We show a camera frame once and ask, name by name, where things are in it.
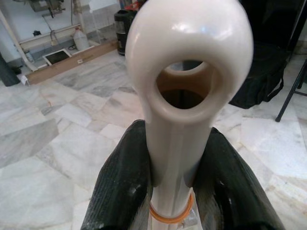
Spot black fabric bag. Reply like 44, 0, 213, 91
229, 0, 301, 110

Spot white curved pipe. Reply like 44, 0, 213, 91
0, 9, 39, 72

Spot white dustpan handle with loop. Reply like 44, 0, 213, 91
124, 0, 255, 230

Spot orange ring band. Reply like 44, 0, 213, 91
149, 193, 194, 219

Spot white plastic jug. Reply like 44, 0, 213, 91
72, 26, 90, 51

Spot dark rounded object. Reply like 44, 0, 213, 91
0, 51, 21, 87

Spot black folding chair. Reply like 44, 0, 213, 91
275, 57, 307, 123

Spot white framed tablet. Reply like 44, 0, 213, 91
42, 49, 72, 66

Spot long wooden board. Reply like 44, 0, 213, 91
25, 39, 119, 85

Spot white work table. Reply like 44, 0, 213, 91
19, 23, 83, 52

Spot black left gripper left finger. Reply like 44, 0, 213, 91
80, 119, 154, 230

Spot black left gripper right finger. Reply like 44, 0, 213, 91
191, 126, 285, 230

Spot sewing machine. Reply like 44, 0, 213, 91
30, 0, 67, 13

